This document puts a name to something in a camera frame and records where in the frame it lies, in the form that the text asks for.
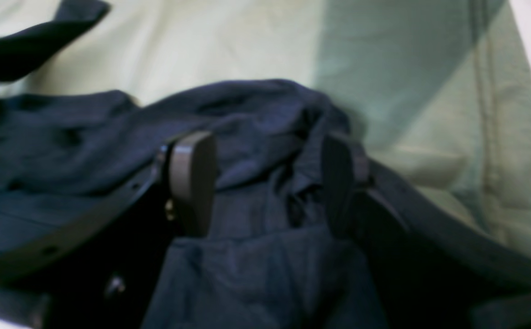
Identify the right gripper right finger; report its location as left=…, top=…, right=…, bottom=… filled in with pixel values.
left=322, top=133, right=531, bottom=329

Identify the green table cloth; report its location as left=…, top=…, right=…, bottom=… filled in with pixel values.
left=0, top=0, right=531, bottom=257

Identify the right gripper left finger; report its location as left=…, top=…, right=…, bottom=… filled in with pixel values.
left=0, top=132, right=217, bottom=329

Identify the dark long-sleeve T-shirt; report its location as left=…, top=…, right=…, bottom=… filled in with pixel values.
left=0, top=0, right=531, bottom=329

